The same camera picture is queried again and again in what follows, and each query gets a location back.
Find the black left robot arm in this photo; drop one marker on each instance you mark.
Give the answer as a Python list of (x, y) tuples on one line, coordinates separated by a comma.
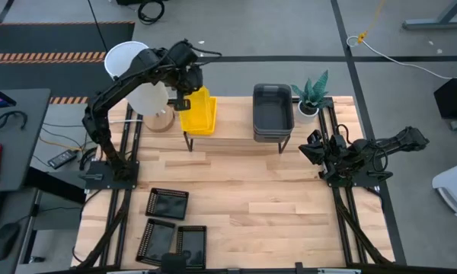
[(112, 90)]

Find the grey side desk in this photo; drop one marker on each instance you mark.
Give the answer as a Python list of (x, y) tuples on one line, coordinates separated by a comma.
[(15, 205)]

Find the wooden shelf with black legs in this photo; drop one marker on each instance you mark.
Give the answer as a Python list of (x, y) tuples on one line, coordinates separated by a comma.
[(232, 122)]

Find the black power adapter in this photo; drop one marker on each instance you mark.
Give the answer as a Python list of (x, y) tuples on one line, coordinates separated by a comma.
[(62, 159)]

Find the grey plastic storage basket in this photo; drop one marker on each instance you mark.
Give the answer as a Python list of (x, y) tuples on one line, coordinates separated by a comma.
[(272, 139), (273, 114)]

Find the grey desk leg frame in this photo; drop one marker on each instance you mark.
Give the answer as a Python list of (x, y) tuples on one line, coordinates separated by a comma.
[(434, 24)]

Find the black computer mouse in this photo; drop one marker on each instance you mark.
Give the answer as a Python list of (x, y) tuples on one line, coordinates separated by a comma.
[(4, 241)]

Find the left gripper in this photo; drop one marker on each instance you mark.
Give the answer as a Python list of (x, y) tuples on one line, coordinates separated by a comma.
[(190, 80)]

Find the black headset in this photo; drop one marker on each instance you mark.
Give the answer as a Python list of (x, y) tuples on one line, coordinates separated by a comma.
[(24, 118)]

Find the black box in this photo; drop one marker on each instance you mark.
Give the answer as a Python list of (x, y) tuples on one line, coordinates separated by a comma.
[(455, 99)]

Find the yellow slotted plastic basket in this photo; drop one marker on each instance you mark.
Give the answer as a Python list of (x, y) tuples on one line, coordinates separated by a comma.
[(196, 110), (213, 118)]

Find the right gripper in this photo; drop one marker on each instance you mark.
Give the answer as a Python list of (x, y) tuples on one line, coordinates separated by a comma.
[(335, 152)]

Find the white shade table lamp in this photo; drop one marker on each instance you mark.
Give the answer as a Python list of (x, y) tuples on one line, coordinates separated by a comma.
[(148, 99)]

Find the black mat with hazard stripes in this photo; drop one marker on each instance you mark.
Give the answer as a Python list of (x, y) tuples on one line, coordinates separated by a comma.
[(42, 38)]

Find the black mounted block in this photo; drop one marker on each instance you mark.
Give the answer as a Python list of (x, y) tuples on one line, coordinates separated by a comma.
[(173, 262)]

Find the black slotted plastic basket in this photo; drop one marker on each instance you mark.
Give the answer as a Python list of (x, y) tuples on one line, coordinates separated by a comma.
[(192, 245), (167, 204), (156, 241)]

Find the black table edge beam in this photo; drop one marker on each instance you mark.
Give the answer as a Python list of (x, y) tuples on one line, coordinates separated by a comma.
[(274, 271)]

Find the grey office desk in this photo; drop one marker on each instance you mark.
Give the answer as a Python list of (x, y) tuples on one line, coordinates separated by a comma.
[(26, 152)]

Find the snake plant in white pot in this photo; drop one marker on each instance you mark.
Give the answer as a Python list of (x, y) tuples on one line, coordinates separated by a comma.
[(302, 118)]

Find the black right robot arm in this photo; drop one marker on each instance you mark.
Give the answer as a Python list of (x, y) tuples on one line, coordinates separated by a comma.
[(400, 142)]

